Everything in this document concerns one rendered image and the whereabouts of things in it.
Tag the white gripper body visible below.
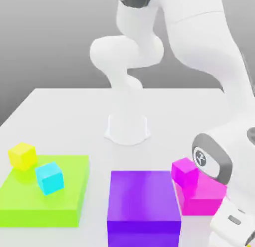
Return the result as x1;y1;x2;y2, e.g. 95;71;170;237
213;227;255;247

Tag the small magenta cube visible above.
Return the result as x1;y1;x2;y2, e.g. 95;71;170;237
171;157;199;189

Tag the small cyan cube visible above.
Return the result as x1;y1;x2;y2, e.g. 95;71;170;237
35;161;65;196

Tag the small yellow cube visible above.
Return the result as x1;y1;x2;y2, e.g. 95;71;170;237
7;142;38;171

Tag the large magenta box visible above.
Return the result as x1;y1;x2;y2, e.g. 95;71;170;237
172;172;228;216

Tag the large purple box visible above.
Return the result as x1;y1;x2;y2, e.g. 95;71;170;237
107;170;182;247

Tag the large green box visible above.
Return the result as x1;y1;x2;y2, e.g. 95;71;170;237
0;154;90;228

